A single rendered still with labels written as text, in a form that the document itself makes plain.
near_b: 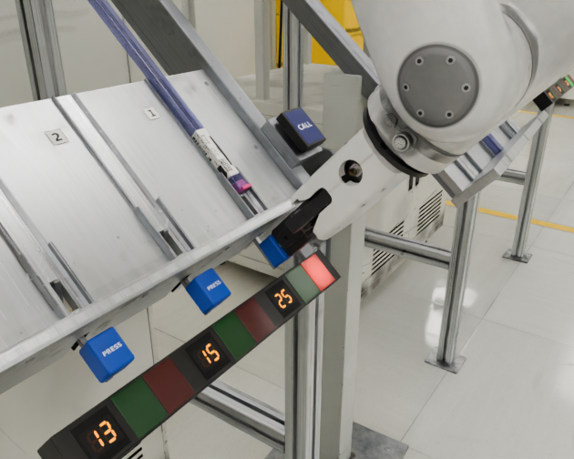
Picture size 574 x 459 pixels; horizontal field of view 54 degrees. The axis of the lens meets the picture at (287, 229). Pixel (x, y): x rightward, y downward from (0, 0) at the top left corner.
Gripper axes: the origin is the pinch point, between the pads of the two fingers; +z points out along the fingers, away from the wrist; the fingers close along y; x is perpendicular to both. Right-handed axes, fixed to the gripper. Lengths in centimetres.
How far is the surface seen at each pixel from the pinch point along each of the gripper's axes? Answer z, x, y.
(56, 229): 2.7, 10.5, -19.4
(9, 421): 46.0, 4.8, -16.2
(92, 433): 3.7, -4.0, -25.6
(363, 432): 60, -39, 46
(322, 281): 3.7, -5.6, 2.9
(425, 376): 59, -42, 74
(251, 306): 3.7, -3.3, -7.2
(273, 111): 52, 39, 85
